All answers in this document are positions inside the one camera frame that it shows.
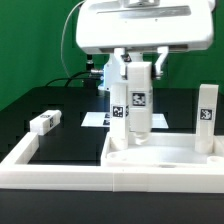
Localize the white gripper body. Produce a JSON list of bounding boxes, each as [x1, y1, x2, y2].
[[76, 0, 214, 54]]

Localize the black cables on table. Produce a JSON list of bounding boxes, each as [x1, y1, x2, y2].
[[45, 70, 101, 88]]

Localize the AprilTag marker sheet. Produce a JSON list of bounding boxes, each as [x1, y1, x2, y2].
[[81, 112, 169, 129]]

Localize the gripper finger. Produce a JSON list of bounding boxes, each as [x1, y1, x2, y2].
[[152, 46, 169, 80], [114, 48, 128, 80]]

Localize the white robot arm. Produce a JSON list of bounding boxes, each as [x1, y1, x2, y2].
[[76, 0, 216, 91]]

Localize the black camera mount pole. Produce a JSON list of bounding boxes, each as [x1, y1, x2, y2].
[[86, 54, 94, 72]]

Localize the white U-shaped obstacle fence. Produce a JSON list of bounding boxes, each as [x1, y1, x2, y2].
[[0, 133, 224, 193]]

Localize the white cable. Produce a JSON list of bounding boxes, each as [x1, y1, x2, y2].
[[60, 0, 88, 78]]

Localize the white desk tabletop panel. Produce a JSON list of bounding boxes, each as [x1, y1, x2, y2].
[[101, 132, 224, 168]]

